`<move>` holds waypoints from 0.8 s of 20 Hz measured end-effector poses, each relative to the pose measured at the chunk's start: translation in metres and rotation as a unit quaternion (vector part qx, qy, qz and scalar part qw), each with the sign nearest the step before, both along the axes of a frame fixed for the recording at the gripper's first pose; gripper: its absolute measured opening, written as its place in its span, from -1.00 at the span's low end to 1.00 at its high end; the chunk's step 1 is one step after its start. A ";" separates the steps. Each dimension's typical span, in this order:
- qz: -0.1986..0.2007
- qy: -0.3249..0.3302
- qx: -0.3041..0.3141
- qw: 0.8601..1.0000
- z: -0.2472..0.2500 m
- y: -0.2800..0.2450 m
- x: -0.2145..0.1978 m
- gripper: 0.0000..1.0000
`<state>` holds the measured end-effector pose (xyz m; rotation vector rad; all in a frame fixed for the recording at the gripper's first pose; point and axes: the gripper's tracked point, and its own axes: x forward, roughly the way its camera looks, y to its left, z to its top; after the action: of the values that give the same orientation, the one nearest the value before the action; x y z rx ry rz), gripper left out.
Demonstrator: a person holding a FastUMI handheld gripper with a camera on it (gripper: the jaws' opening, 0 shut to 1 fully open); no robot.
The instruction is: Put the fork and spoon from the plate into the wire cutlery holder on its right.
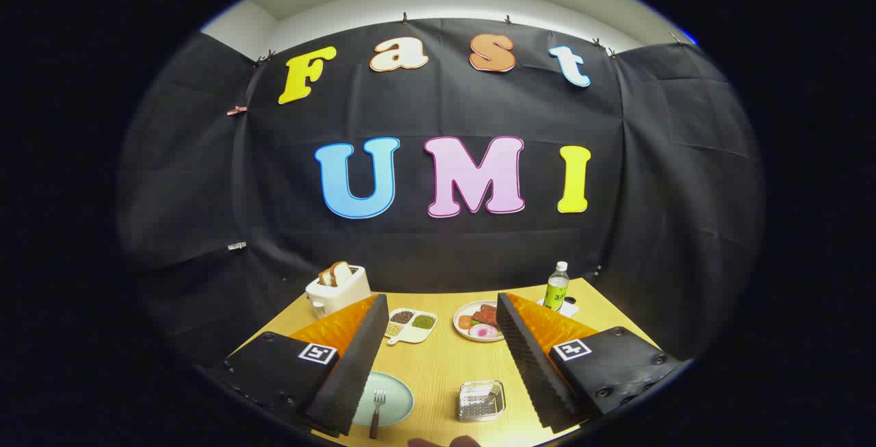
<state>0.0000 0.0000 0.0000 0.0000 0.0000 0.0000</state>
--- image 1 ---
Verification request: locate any metal wire basket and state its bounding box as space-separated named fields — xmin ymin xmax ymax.
xmin=458 ymin=381 xmax=506 ymax=423

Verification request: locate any white oval food plate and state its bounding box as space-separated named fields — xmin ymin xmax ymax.
xmin=453 ymin=300 xmax=507 ymax=343

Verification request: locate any white toaster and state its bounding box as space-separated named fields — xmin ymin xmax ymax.
xmin=305 ymin=266 xmax=372 ymax=318

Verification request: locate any small white tray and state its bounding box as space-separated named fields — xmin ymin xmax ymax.
xmin=537 ymin=298 xmax=580 ymax=318

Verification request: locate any teal round plate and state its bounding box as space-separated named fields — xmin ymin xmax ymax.
xmin=352 ymin=371 xmax=415 ymax=428

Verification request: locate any metal fork wooden handle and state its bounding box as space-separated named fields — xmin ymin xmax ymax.
xmin=370 ymin=389 xmax=387 ymax=439

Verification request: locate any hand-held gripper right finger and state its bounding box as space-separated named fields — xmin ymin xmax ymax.
xmin=495 ymin=292 xmax=685 ymax=434

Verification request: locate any green label drink bottle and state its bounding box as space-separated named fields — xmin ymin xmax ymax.
xmin=544 ymin=261 xmax=570 ymax=312

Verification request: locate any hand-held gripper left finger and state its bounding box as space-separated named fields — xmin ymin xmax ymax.
xmin=205 ymin=293 xmax=389 ymax=437

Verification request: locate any white divided dish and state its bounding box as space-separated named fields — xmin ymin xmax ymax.
xmin=385 ymin=307 xmax=439 ymax=346

